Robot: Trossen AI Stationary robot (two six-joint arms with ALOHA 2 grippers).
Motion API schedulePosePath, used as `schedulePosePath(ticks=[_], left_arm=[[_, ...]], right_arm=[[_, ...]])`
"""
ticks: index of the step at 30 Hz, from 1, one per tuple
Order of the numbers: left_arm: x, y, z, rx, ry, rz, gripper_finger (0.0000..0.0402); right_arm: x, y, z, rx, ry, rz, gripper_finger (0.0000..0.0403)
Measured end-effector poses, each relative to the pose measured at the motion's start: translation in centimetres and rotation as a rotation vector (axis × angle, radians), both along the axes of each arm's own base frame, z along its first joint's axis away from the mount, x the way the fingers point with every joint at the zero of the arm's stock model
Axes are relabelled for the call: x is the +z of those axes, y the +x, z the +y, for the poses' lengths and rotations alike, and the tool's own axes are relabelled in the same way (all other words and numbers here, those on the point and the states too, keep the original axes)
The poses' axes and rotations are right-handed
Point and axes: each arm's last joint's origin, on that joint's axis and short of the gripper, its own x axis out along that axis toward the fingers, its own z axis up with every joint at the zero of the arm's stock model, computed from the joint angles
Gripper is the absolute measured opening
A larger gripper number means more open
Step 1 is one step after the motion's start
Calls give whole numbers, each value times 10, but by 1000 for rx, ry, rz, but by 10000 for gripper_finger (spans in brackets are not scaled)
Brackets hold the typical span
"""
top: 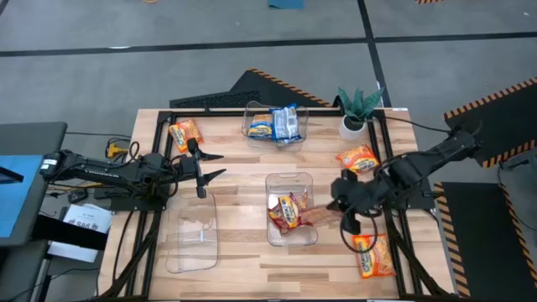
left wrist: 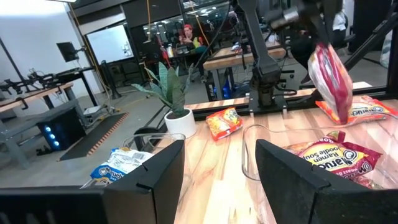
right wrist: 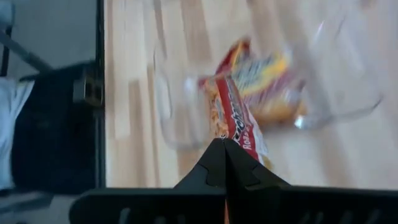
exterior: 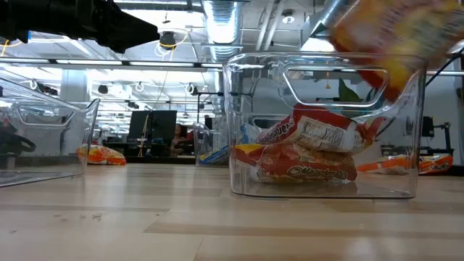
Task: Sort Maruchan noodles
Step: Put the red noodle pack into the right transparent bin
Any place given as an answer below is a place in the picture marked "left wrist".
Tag black floor mat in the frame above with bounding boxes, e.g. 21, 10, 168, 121
58, 111, 130, 162

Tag black monitor on arm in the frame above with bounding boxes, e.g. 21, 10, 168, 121
56, 42, 80, 63

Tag black tripod leg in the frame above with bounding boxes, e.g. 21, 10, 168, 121
343, 12, 398, 72

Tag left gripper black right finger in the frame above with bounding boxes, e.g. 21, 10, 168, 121
254, 139, 364, 224

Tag orange Maruchan ramen packet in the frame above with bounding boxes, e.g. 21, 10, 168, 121
205, 107, 244, 141
315, 95, 398, 125

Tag black robot arms on table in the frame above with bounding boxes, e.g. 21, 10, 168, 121
0, 70, 65, 94

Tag large clear plastic bin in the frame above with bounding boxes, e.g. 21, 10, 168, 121
241, 113, 398, 190

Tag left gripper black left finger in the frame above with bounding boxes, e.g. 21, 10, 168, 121
103, 139, 186, 224

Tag white plant pot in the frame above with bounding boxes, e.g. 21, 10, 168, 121
164, 108, 197, 139

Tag black table frame rail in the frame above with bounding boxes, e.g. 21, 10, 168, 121
183, 86, 398, 121

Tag black desk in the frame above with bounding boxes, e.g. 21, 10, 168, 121
54, 67, 100, 106

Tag blue Maruchan ramen packet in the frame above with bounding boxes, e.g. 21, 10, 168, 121
90, 147, 155, 187

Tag green snake plant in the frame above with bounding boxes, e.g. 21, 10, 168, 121
131, 61, 195, 119

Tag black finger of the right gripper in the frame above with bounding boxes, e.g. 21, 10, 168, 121
306, 14, 331, 46

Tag small clear plastic bin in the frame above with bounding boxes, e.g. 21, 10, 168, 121
79, 133, 187, 190

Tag wooden work table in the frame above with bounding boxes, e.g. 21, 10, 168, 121
203, 46, 287, 100
0, 82, 75, 118

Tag computer tower with blue lights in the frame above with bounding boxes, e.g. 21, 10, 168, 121
36, 107, 87, 152

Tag person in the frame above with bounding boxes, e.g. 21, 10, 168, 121
178, 24, 206, 52

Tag white wall screen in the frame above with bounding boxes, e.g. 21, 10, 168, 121
85, 23, 135, 65

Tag red Maruchan ramen packet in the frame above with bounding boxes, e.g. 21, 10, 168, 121
307, 42, 354, 125
284, 130, 383, 190

